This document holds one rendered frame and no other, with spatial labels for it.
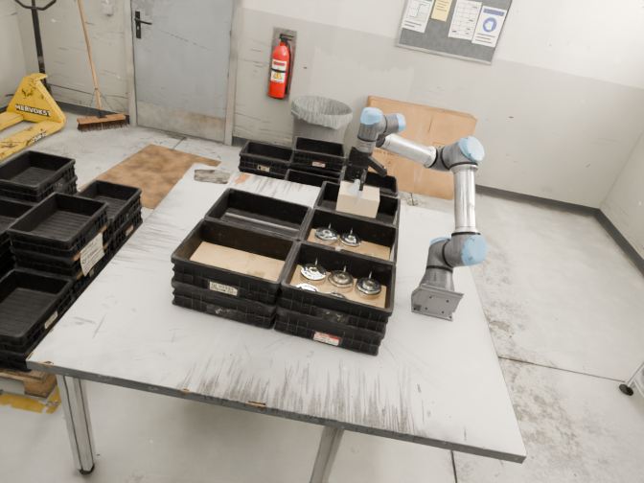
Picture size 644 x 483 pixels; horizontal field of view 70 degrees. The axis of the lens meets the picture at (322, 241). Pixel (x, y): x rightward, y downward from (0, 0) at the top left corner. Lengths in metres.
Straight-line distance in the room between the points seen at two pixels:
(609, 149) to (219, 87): 3.88
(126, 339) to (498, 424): 1.28
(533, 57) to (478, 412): 3.70
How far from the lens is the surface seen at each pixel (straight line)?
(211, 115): 5.01
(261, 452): 2.28
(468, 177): 2.00
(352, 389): 1.64
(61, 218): 2.81
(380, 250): 2.09
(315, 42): 4.66
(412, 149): 2.02
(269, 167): 3.64
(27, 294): 2.68
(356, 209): 1.86
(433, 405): 1.69
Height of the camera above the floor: 1.93
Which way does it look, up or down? 32 degrees down
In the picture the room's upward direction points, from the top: 12 degrees clockwise
